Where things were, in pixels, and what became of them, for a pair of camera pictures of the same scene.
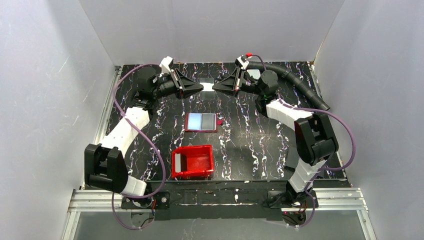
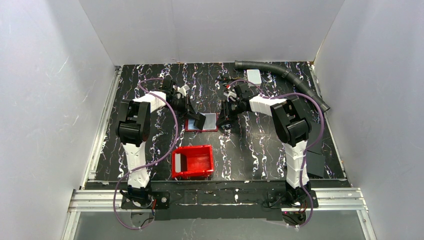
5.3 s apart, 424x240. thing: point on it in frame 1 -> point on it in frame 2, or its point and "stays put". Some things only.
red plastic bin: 190,162 stays put
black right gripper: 237,83 -> 227,112
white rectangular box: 255,72 stays put
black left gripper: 178,84 -> 189,108
